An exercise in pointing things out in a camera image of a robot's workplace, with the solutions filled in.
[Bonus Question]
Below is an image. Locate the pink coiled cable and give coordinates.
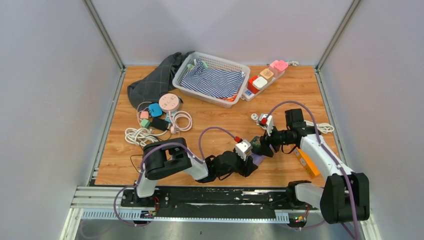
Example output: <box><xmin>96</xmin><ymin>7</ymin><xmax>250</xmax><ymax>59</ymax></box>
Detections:
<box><xmin>168</xmin><ymin>110</ymin><xmax>194</xmax><ymax>135</ymax></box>

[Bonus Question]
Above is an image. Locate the white cube plug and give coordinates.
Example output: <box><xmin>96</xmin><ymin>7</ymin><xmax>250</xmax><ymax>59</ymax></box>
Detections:
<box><xmin>253</xmin><ymin>76</ymin><xmax>268</xmax><ymax>90</ymax></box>

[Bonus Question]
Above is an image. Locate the white coiled cable left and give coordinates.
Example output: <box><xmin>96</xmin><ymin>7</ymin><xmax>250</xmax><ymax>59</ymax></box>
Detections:
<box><xmin>124</xmin><ymin>127</ymin><xmax>170</xmax><ymax>147</ymax></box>

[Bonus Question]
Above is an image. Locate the purple power strip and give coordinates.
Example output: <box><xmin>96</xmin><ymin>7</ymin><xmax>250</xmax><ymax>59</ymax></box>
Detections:
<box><xmin>250</xmin><ymin>153</ymin><xmax>266</xmax><ymax>166</ymax></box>

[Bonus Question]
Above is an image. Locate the cyan power strip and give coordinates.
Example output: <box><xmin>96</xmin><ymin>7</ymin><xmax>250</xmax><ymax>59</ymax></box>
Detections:
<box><xmin>164</xmin><ymin>112</ymin><xmax>173</xmax><ymax>129</ymax></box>

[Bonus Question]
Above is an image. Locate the blue cube plug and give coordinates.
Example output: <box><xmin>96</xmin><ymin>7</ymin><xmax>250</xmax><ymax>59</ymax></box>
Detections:
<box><xmin>148</xmin><ymin>102</ymin><xmax>163</xmax><ymax>118</ymax></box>

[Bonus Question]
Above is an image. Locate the white long power strip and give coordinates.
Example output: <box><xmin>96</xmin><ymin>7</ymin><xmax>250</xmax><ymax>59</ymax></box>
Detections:
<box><xmin>240</xmin><ymin>68</ymin><xmax>285</xmax><ymax>102</ymax></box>

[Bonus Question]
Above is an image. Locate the white cable of orange strip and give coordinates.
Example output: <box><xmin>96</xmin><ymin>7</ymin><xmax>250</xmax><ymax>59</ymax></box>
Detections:
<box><xmin>306</xmin><ymin>120</ymin><xmax>335</xmax><ymax>135</ymax></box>

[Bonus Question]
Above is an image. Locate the round pink power socket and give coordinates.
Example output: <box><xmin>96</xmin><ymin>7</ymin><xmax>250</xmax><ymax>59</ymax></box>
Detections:
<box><xmin>158</xmin><ymin>93</ymin><xmax>181</xmax><ymax>113</ymax></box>

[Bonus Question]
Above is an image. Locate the white plastic basket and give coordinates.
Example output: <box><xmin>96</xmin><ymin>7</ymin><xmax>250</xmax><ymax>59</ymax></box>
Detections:
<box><xmin>172</xmin><ymin>51</ymin><xmax>251</xmax><ymax>108</ymax></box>

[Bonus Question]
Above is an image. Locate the black charger adapter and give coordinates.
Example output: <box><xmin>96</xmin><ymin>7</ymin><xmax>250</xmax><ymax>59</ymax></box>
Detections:
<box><xmin>151</xmin><ymin>117</ymin><xmax>170</xmax><ymax>131</ymax></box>

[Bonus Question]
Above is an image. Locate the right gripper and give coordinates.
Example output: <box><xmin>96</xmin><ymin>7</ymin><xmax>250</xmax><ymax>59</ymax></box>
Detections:
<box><xmin>256</xmin><ymin>123</ymin><xmax>294</xmax><ymax>158</ymax></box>

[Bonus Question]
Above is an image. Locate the pink cube plug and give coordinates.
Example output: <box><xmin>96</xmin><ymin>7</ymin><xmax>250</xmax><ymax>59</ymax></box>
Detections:
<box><xmin>268</xmin><ymin>60</ymin><xmax>289</xmax><ymax>78</ymax></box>

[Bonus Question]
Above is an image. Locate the blue striped cloth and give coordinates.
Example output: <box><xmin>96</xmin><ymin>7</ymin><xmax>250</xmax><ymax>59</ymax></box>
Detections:
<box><xmin>180</xmin><ymin>58</ymin><xmax>246</xmax><ymax>102</ymax></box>

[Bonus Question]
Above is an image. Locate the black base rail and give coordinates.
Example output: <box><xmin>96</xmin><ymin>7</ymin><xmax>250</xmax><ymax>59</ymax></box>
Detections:
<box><xmin>117</xmin><ymin>186</ymin><xmax>306</xmax><ymax>220</ymax></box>

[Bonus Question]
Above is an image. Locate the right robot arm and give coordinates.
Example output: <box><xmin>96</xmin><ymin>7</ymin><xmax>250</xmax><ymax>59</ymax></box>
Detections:
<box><xmin>255</xmin><ymin>108</ymin><xmax>370</xmax><ymax>224</ymax></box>

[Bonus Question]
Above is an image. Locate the small pink plug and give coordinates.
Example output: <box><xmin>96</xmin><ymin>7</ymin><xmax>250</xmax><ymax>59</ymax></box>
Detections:
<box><xmin>139</xmin><ymin>111</ymin><xmax>150</xmax><ymax>120</ymax></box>

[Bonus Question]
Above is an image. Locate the red cube plug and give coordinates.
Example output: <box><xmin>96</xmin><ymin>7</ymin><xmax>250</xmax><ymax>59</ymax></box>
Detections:
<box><xmin>247</xmin><ymin>75</ymin><xmax>259</xmax><ymax>94</ymax></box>

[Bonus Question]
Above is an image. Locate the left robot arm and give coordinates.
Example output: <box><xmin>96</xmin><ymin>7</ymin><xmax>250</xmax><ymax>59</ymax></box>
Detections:
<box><xmin>133</xmin><ymin>137</ymin><xmax>265</xmax><ymax>207</ymax></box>

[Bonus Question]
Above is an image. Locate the small green plug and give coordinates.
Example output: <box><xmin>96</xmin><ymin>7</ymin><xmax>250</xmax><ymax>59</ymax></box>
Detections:
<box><xmin>140</xmin><ymin>119</ymin><xmax>151</xmax><ymax>129</ymax></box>

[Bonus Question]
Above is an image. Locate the dark grey checked cloth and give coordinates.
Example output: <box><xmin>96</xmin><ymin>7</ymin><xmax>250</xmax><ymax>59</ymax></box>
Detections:
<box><xmin>127</xmin><ymin>51</ymin><xmax>193</xmax><ymax>108</ymax></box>

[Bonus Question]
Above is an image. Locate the beige cube plug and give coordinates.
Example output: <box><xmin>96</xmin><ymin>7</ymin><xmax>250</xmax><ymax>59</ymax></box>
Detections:
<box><xmin>259</xmin><ymin>68</ymin><xmax>274</xmax><ymax>82</ymax></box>

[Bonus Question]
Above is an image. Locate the dark green dragon cube plug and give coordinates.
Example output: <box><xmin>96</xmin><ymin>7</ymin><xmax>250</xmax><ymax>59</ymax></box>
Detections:
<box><xmin>250</xmin><ymin>136</ymin><xmax>262</xmax><ymax>151</ymax></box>

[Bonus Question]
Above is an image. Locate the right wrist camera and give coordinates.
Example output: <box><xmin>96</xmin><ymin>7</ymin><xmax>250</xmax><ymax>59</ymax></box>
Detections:
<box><xmin>257</xmin><ymin>113</ymin><xmax>275</xmax><ymax>136</ymax></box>

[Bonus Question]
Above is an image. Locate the orange power strip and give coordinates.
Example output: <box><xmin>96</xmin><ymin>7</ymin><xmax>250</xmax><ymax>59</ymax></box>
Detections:
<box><xmin>293</xmin><ymin>147</ymin><xmax>321</xmax><ymax>179</ymax></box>

